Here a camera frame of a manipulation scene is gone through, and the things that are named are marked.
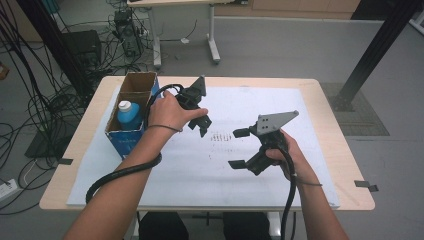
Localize person's right hand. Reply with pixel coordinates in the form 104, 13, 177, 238
265, 129, 318, 187

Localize black box on floor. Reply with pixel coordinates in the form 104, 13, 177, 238
61, 29, 103, 68

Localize blue plastic bottle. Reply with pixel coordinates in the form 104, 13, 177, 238
116, 99, 144, 132

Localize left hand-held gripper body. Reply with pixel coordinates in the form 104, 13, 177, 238
174, 74, 208, 112

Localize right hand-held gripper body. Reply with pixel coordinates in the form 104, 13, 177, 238
244, 109, 300, 177

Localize black floor base plate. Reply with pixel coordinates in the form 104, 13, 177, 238
24, 129, 81, 159

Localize white-legged background desk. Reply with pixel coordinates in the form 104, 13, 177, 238
126, 0, 249, 69

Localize tangle of black floor cables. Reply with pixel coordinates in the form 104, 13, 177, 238
0, 0, 148, 214

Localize black metal frame post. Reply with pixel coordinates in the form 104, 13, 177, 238
329, 0, 424, 113
16, 0, 91, 98

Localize white power strip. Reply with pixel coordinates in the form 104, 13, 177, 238
0, 178, 19, 201

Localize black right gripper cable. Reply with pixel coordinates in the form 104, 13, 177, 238
279, 146, 298, 240

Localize person's dark trousers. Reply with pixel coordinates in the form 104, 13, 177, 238
138, 211, 273, 240

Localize black computer tower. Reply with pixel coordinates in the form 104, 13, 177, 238
113, 9, 144, 58

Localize blue cardboard box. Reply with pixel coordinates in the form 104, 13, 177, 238
104, 71, 162, 160

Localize person's left hand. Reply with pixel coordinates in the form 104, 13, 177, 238
147, 90, 210, 133

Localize white table mat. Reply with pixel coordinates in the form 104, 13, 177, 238
66, 84, 341, 209

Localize grey floor mat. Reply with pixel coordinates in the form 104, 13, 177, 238
319, 82, 391, 137

